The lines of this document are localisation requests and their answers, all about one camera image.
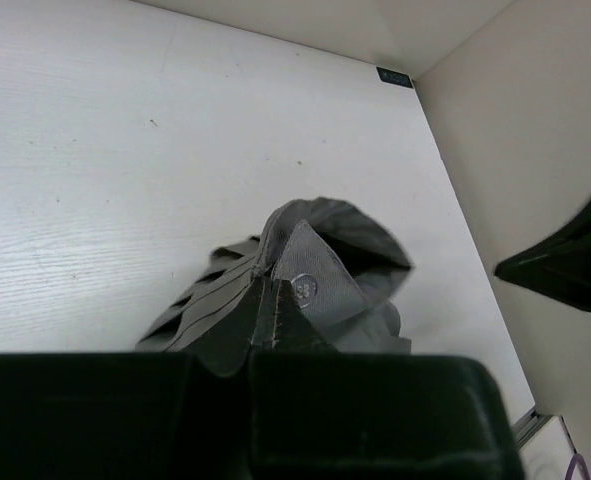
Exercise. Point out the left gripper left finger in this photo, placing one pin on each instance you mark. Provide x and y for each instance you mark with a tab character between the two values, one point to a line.
223	349

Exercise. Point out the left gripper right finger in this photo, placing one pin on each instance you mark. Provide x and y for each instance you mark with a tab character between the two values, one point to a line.
291	329

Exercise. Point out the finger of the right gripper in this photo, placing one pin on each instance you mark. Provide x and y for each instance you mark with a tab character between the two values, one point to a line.
558	267

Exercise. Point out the grey pleated skirt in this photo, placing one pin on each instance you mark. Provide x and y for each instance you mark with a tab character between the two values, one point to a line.
343	266

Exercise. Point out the right blue corner label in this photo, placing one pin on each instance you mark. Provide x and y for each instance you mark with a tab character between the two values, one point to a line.
394	78

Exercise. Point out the aluminium front rail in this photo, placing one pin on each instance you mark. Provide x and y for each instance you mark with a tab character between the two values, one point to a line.
529	425

